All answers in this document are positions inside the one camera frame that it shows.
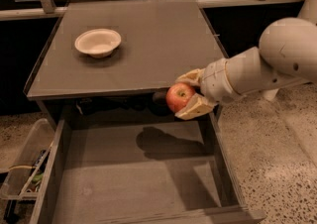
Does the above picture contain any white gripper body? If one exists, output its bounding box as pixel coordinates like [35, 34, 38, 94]
[200, 58, 242, 105]

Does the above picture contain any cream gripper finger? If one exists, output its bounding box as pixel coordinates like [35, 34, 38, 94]
[175, 93, 217, 120]
[175, 68, 204, 87]

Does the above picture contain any red apple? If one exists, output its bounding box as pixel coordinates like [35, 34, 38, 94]
[165, 82, 195, 113]

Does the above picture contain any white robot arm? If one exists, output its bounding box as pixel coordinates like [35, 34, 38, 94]
[175, 0, 317, 120]

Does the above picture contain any grey cabinet with counter top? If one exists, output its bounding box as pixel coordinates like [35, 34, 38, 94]
[25, 1, 227, 125]

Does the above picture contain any open grey top drawer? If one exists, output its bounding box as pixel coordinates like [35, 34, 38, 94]
[30, 110, 265, 224]

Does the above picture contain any dark round can left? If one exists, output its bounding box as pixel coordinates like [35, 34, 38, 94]
[152, 91, 167, 106]

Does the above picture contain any white paper bowl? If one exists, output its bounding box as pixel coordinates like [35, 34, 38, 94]
[74, 29, 122, 58]

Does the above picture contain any clear plastic storage bin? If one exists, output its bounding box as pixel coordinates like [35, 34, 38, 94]
[0, 118, 54, 200]

